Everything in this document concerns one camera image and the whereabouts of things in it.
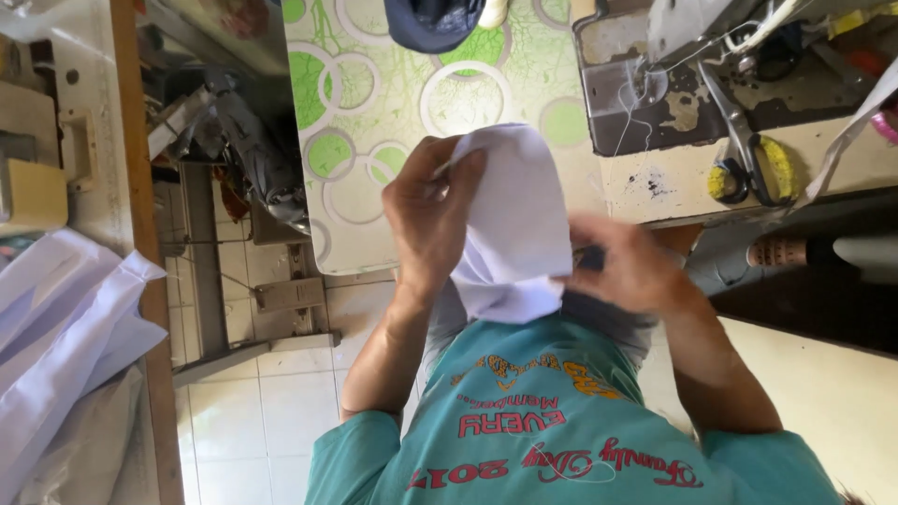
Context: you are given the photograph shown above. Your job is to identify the heap of white fabric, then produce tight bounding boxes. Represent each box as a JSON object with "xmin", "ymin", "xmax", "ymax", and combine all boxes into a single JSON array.
[{"xmin": 0, "ymin": 227, "xmax": 170, "ymax": 505}]

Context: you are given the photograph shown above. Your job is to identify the worn grey sewing machine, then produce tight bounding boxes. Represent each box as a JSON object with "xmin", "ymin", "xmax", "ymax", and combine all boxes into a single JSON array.
[{"xmin": 571, "ymin": 0, "xmax": 898, "ymax": 158}]

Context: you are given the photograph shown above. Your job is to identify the small white object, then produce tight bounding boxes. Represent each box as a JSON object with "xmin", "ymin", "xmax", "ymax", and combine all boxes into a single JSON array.
[{"xmin": 477, "ymin": 0, "xmax": 510, "ymax": 30}]

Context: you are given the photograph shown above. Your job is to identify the scissors with yellow-wrapped handles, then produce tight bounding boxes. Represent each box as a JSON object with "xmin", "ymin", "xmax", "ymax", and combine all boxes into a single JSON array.
[{"xmin": 697, "ymin": 62, "xmax": 798, "ymax": 209}]

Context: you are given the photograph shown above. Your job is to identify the white fabric piece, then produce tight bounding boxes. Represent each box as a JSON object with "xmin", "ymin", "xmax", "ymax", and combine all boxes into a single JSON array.
[{"xmin": 448, "ymin": 123, "xmax": 575, "ymax": 325}]

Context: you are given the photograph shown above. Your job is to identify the cream sewing machine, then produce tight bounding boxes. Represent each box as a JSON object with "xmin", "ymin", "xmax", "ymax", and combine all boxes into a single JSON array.
[{"xmin": 0, "ymin": 35, "xmax": 97, "ymax": 238}]

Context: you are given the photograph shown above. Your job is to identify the heap of grey clutter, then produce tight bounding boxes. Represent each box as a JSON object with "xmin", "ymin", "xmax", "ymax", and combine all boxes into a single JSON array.
[{"xmin": 137, "ymin": 0, "xmax": 311, "ymax": 236}]

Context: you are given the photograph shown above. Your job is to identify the dark blue cap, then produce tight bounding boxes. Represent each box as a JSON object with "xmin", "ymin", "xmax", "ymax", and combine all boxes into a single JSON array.
[{"xmin": 383, "ymin": 0, "xmax": 487, "ymax": 56}]

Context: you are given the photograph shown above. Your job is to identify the green circle-patterned table cover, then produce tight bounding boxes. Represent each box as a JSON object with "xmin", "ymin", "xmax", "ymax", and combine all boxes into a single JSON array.
[{"xmin": 282, "ymin": 0, "xmax": 613, "ymax": 276}]

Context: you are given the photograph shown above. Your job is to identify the person's right hand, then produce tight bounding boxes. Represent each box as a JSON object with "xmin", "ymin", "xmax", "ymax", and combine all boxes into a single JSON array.
[{"xmin": 553, "ymin": 213, "xmax": 693, "ymax": 318}]

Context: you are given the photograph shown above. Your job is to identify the person's teal printed t-shirt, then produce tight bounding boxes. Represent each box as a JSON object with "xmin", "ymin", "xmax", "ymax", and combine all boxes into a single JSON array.
[{"xmin": 304, "ymin": 312, "xmax": 844, "ymax": 505}]

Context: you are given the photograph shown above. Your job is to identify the cream sewing machine table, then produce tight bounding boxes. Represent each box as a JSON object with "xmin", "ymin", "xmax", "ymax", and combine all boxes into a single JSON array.
[{"xmin": 600, "ymin": 115, "xmax": 898, "ymax": 230}]

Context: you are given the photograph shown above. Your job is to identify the white fabric strip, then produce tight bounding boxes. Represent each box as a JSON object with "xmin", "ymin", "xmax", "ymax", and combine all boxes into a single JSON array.
[{"xmin": 805, "ymin": 56, "xmax": 898, "ymax": 206}]

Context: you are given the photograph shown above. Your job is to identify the grey metal table stand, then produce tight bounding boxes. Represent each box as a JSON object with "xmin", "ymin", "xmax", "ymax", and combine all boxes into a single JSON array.
[{"xmin": 151, "ymin": 161, "xmax": 342, "ymax": 389}]

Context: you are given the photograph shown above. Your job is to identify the person's left hand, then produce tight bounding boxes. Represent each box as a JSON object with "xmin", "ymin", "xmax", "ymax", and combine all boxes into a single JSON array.
[{"xmin": 382, "ymin": 135, "xmax": 489, "ymax": 296}]

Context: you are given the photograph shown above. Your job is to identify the white sewing thread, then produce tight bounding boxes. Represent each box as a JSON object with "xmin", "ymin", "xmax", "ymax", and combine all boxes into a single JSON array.
[{"xmin": 609, "ymin": 21, "xmax": 766, "ymax": 159}]

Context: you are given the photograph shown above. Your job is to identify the pink object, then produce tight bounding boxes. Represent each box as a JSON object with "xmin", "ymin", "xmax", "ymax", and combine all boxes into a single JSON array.
[{"xmin": 870, "ymin": 111, "xmax": 898, "ymax": 146}]

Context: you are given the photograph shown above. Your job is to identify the wooden-edged work table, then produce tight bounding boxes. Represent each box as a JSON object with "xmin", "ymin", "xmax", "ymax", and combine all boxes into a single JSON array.
[{"xmin": 0, "ymin": 0, "xmax": 186, "ymax": 505}]

